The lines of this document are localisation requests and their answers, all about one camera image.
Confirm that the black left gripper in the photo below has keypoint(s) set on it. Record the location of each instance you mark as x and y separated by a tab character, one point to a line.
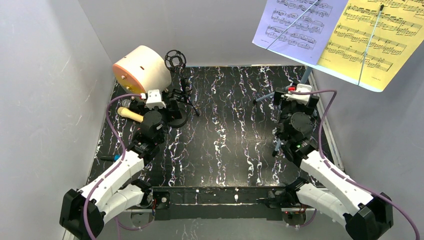
172	108

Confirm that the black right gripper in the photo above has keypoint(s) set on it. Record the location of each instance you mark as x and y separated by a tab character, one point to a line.
279	98

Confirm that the black round microphone stand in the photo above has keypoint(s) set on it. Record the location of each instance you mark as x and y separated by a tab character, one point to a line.
181	122

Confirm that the black tripod microphone stand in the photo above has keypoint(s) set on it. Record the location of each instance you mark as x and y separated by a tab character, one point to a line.
175	61

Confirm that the beige microphone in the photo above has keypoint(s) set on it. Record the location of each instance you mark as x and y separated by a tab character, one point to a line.
126	113

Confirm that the lavender sheet music page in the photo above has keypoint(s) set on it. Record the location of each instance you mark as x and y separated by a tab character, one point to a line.
298	29

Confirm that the blue music stand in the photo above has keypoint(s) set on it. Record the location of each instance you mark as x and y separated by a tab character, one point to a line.
293	131

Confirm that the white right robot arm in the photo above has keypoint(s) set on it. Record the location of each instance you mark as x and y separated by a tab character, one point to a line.
331	179

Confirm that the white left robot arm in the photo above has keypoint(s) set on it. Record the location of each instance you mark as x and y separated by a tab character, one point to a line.
116	172

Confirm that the white and orange drum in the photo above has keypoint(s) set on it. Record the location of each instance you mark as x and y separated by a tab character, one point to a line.
142	70

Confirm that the black and blue marker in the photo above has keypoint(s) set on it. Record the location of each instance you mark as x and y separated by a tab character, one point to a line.
109	158

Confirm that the yellow sheet music page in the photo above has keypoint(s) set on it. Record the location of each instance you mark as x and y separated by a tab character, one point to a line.
372	40

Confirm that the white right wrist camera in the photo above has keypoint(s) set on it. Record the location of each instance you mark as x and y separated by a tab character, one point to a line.
292	94

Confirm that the aluminium frame rail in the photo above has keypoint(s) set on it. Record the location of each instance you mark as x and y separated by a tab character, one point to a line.
273	198

